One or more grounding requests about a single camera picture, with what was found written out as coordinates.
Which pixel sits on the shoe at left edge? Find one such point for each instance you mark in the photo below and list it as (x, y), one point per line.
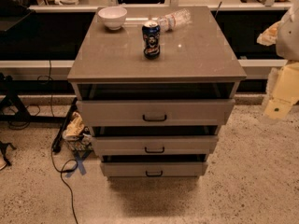
(4, 162)

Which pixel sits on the grey drawer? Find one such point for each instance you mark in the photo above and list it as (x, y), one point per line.
(153, 169)
(154, 145)
(155, 113)

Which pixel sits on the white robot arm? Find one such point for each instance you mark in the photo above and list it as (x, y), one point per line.
(287, 46)

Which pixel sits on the blue tape cross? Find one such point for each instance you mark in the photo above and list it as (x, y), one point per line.
(80, 157)

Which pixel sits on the blue soda can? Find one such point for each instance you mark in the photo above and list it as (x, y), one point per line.
(151, 36)

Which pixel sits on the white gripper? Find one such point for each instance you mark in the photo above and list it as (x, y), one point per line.
(289, 40)

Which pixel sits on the grey drawer cabinet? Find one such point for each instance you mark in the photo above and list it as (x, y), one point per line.
(195, 63)

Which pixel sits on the grey bottom drawer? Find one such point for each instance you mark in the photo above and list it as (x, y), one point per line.
(153, 169)

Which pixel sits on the clear plastic bottle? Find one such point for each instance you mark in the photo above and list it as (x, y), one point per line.
(174, 20)

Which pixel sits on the white bowl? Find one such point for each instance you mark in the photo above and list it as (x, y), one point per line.
(113, 17)

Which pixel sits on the black stand leg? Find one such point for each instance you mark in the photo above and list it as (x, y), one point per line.
(22, 114)

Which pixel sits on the grey middle drawer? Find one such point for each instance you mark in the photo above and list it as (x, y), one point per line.
(154, 145)

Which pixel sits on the black power strip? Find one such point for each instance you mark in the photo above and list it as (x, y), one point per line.
(55, 147)

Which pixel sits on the grey top drawer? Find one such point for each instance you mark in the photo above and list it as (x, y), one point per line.
(155, 113)

